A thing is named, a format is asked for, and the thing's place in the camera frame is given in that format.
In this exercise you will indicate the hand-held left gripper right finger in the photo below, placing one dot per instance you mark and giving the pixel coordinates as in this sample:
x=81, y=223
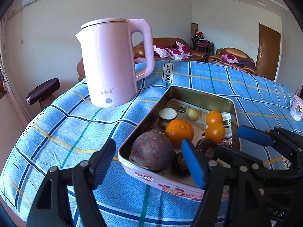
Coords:
x=194, y=165

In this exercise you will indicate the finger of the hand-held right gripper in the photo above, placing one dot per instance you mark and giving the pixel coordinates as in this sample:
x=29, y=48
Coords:
x=236, y=156
x=253, y=134

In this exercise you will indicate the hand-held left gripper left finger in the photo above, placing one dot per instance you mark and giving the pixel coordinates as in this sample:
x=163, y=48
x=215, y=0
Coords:
x=104, y=163

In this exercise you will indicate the dark brown water chestnut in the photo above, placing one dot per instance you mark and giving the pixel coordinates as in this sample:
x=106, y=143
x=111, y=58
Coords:
x=208, y=147
x=180, y=163

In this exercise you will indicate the orange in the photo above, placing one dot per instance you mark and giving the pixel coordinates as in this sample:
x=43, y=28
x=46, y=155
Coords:
x=215, y=132
x=214, y=117
x=178, y=132

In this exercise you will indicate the pink tin box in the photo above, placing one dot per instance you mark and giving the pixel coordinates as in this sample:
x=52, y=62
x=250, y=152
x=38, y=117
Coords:
x=165, y=185

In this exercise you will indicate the large purple passion fruit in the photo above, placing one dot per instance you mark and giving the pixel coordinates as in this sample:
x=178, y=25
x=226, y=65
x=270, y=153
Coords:
x=151, y=151

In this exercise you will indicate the white-topped dark chestnut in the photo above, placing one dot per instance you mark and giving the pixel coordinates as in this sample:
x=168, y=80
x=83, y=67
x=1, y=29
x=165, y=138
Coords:
x=168, y=113

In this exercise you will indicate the blue checked tablecloth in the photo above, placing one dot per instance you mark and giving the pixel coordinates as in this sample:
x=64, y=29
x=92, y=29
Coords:
x=71, y=127

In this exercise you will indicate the pink cartoon cup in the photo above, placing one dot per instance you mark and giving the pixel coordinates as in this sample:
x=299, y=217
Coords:
x=297, y=108

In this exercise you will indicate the purple blanket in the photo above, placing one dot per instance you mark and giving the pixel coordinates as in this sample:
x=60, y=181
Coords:
x=246, y=64

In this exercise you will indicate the white and magenta pillow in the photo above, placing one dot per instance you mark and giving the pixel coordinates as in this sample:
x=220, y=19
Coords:
x=162, y=51
x=182, y=46
x=229, y=58
x=139, y=59
x=176, y=54

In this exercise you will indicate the brown wooden door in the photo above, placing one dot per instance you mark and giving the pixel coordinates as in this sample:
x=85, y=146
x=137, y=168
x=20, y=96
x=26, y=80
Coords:
x=268, y=52

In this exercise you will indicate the brown leather armchair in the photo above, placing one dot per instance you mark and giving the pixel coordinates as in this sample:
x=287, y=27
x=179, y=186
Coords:
x=236, y=52
x=81, y=71

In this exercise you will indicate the dark brown padded stool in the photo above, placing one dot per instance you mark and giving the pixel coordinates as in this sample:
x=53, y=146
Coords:
x=42, y=89

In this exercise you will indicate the pink electric kettle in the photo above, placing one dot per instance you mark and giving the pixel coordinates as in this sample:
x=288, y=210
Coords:
x=106, y=63

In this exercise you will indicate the stack of dark chairs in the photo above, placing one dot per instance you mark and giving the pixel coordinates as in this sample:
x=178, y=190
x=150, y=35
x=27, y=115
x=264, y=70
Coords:
x=202, y=43

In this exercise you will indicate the red artificial flowers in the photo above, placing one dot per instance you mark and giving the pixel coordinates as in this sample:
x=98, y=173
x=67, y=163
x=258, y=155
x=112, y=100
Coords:
x=198, y=32

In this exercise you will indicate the tall patterned vase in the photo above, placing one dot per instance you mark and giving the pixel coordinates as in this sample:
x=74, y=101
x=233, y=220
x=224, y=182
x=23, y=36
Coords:
x=194, y=27

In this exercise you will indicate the brown leather sofa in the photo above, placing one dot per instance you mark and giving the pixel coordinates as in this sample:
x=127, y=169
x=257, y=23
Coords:
x=165, y=41

